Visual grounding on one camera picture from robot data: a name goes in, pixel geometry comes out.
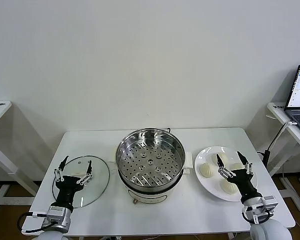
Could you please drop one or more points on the white steamed baozi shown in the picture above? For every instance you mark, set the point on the white steamed baozi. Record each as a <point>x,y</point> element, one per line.
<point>236,165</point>
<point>227,188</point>
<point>214,158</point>
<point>207,170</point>

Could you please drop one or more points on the white side table with laptop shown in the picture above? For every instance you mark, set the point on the white side table with laptop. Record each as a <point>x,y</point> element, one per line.
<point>277,112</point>

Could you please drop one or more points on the black power adapter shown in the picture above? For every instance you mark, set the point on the black power adapter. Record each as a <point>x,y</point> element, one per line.
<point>266,156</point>

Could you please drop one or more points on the perforated stainless steamer basket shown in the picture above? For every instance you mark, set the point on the perforated stainless steamer basket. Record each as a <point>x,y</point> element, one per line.
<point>150,172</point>

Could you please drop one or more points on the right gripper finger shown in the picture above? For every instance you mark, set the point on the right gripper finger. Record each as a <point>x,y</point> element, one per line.
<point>243,157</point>
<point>220,161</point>

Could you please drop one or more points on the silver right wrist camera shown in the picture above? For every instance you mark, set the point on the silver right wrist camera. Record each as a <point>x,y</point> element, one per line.
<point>270,203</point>

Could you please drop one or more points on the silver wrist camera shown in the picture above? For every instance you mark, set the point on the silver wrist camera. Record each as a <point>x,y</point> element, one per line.
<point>270,203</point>
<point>58,216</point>

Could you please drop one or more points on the white side table with tool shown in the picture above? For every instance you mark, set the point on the white side table with tool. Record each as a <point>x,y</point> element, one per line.
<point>0,112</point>

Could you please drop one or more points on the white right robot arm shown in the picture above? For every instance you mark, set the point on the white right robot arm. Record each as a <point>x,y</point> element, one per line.
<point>270,230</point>

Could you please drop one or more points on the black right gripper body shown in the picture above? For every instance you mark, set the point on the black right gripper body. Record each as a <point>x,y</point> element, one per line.
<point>245,182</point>

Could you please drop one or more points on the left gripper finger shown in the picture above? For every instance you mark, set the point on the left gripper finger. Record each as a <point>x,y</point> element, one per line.
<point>58,174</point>
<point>89,168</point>

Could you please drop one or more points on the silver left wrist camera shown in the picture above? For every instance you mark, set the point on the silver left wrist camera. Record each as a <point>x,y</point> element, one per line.
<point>58,216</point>

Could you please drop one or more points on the round white plate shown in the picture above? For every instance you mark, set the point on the round white plate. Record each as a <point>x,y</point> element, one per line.
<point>202,185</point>

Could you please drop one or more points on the round glass pot lid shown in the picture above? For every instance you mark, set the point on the round glass pot lid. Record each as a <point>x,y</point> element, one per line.
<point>97,175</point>

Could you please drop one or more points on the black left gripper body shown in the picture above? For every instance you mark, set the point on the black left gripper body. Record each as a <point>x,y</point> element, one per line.
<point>66,190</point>

